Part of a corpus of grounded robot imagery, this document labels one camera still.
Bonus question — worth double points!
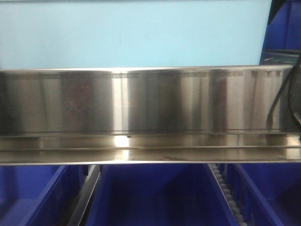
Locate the stainless steel shelf front rail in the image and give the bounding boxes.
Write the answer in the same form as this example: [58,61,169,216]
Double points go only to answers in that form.
[0,65,301,165]

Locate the black cable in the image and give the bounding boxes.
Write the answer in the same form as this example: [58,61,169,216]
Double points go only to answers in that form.
[265,53,301,142]

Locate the steel lane divider rail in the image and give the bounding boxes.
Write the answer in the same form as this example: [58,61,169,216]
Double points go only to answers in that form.
[58,165,101,226]

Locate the dark blue bin lower right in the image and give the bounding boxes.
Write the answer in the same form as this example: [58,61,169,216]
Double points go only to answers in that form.
[223,163,301,226]

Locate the dark blue bin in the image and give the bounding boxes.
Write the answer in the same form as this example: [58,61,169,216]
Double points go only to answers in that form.
[223,163,301,226]
[260,0,301,65]
[0,165,88,226]
[87,164,238,226]

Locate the light blue plastic bin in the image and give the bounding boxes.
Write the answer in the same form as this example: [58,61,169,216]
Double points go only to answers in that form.
[0,0,271,69]

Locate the dark blue bin lower middle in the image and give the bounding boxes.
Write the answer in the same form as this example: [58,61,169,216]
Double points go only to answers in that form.
[87,164,238,226]

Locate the dark blue bin upper right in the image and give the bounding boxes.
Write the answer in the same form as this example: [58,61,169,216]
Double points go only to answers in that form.
[260,0,301,65]

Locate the dark blue bin lower left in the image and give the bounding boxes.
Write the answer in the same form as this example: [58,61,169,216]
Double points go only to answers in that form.
[0,165,88,226]

